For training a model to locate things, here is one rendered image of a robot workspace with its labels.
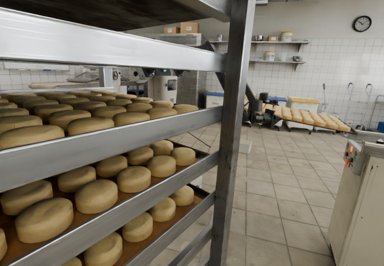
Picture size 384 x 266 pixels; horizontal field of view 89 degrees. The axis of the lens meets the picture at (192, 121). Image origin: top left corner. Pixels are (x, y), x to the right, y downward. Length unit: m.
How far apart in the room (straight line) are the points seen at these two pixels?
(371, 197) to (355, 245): 0.32
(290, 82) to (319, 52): 0.87
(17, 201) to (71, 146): 0.13
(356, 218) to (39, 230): 1.47
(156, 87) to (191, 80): 3.09
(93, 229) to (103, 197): 0.04
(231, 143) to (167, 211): 0.17
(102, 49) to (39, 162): 0.10
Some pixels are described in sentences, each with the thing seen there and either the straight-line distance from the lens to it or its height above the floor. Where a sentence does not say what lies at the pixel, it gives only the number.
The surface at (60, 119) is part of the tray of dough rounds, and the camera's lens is 0.30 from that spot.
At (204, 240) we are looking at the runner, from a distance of 0.48.
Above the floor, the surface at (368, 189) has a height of 0.65.
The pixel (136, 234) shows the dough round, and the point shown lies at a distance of 0.36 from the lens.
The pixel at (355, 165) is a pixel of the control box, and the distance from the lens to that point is 1.45.
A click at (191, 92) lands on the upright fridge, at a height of 0.76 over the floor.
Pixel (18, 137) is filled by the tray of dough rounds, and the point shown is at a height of 1.15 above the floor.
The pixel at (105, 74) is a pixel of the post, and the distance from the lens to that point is 0.68.
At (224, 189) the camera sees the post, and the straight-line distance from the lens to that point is 0.42.
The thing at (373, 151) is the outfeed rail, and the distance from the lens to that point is 1.39.
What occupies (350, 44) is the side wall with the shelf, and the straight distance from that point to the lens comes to 5.79.
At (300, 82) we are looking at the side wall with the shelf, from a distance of 5.49.
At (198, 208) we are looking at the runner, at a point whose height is 0.97.
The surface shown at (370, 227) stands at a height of 0.44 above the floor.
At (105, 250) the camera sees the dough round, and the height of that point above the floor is 0.97.
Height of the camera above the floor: 1.21
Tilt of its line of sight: 14 degrees down
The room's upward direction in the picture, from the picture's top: 3 degrees clockwise
